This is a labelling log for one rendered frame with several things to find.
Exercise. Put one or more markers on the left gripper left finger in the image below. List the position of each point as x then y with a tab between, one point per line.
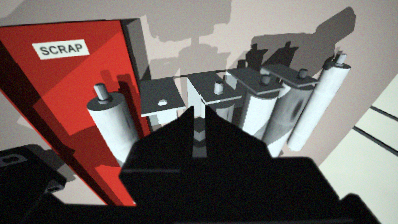
169	139

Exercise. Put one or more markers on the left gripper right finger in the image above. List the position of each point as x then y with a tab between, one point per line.
230	140

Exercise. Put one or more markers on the red scrap tray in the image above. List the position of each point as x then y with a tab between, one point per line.
48	75

